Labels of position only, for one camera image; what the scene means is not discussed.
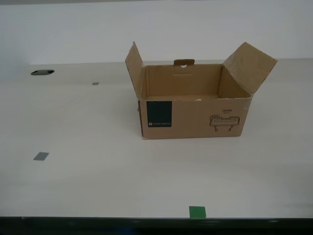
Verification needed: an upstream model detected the cardboard box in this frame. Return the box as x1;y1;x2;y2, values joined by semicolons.
125;41;278;141

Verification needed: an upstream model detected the green tape square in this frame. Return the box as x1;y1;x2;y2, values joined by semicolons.
188;206;207;219

